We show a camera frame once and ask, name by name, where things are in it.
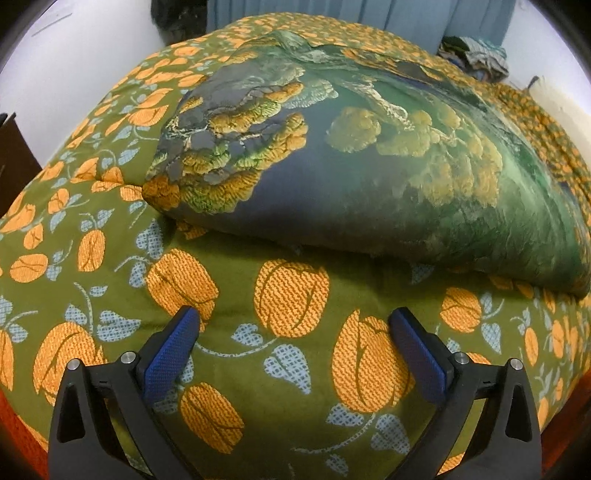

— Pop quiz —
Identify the dark brown furniture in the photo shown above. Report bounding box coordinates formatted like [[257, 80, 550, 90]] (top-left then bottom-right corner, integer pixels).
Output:
[[0, 112, 44, 208]]

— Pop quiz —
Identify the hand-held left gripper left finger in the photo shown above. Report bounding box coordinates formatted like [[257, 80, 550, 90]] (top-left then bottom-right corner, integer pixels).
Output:
[[48, 305, 202, 480]]

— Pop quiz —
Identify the blue curtain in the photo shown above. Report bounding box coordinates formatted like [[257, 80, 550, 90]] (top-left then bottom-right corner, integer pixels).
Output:
[[205, 0, 515, 57]]

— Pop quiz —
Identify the green blanket with orange flowers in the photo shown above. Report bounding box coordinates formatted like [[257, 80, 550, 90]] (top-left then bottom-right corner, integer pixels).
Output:
[[0, 11, 591, 480]]

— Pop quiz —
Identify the green blue printed blanket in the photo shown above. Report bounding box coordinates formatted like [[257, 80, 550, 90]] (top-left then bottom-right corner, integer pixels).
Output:
[[142, 30, 591, 300]]

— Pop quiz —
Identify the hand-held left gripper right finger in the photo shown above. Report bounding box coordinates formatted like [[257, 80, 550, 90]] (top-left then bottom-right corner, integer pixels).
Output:
[[389, 308, 544, 480]]

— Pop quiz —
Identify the pile of clothes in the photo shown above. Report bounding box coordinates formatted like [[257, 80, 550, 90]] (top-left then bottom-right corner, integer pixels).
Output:
[[436, 36, 511, 85]]

